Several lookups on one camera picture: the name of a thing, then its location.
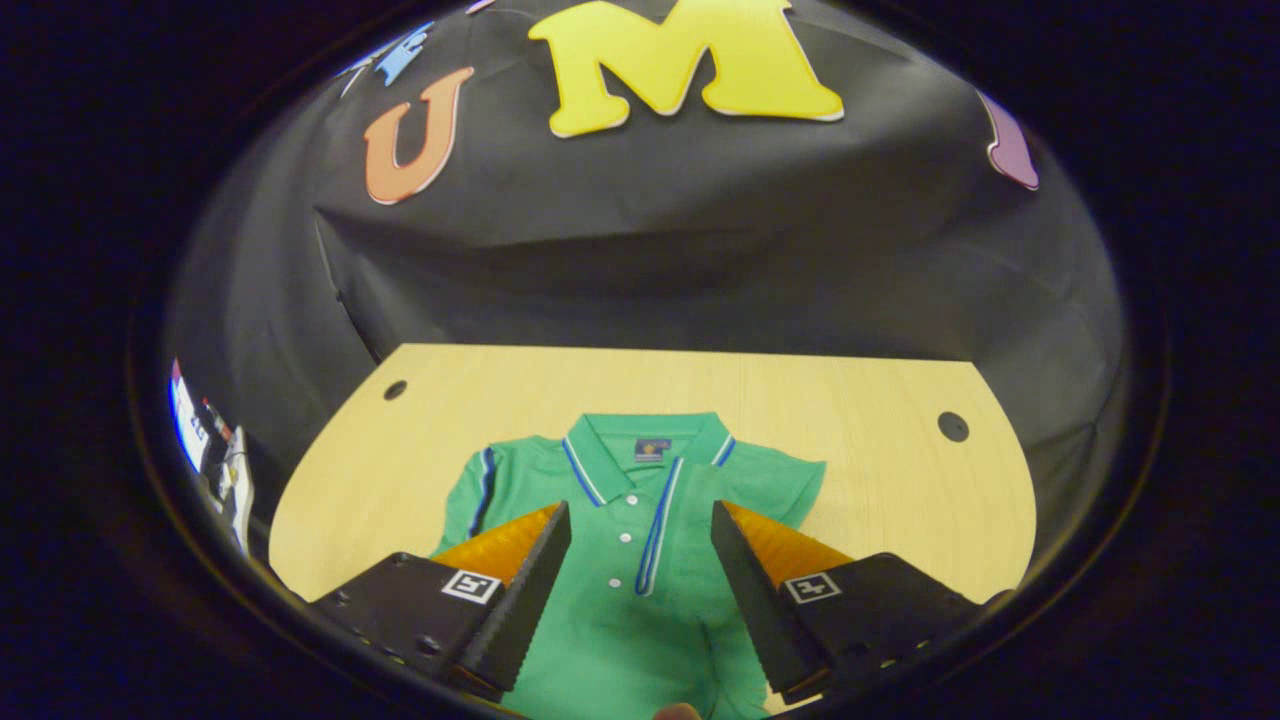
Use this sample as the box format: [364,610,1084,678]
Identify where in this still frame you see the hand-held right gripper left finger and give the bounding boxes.
[310,500,573,701]

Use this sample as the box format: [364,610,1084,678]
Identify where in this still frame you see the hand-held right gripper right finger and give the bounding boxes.
[710,500,986,706]

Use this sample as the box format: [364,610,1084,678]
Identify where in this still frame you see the green T-shirt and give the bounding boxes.
[430,410,829,720]

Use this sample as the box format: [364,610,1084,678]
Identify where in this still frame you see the blue white lit panel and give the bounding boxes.
[168,358,206,473]

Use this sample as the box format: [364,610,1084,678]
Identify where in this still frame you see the black backdrop cloth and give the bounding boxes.
[165,0,1131,601]

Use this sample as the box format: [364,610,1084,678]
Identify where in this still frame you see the white object with cables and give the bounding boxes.
[218,425,257,557]

